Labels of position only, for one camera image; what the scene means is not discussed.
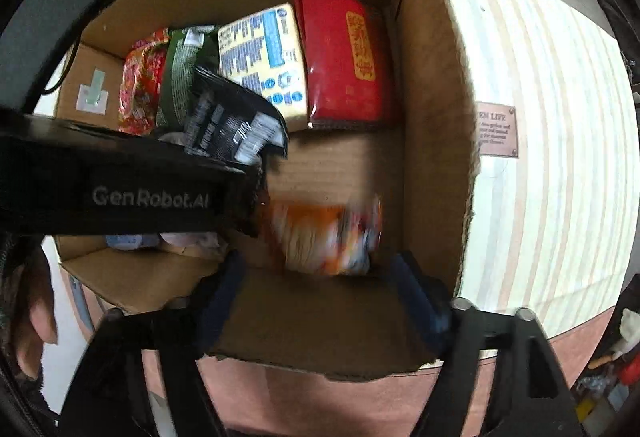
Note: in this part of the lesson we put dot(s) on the orange snack packet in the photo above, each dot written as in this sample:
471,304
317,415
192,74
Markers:
320,237

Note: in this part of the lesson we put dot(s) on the green packet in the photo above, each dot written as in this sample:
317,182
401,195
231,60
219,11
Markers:
175,82

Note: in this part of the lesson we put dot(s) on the person's left hand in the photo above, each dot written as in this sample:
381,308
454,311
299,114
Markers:
37,317

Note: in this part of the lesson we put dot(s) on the black packet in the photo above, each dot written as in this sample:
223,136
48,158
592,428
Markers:
220,117

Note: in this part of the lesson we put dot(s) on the grey plush mouse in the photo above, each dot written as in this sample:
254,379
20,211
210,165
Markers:
192,241

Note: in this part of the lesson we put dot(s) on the blue tissue packet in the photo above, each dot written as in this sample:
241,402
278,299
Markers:
130,242

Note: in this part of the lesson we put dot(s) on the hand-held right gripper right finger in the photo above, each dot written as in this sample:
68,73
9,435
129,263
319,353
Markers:
415,307

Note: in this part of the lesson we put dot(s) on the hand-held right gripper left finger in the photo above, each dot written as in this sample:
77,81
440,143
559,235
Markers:
225,297

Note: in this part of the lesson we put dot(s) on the white and red toy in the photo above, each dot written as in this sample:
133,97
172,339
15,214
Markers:
625,332

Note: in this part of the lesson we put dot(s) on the white and blue packet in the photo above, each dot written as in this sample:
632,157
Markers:
250,52

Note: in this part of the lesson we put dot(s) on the red patterned snack packet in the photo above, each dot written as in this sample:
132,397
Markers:
140,87

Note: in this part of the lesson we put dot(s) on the cardboard box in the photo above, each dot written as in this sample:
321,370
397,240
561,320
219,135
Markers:
435,117

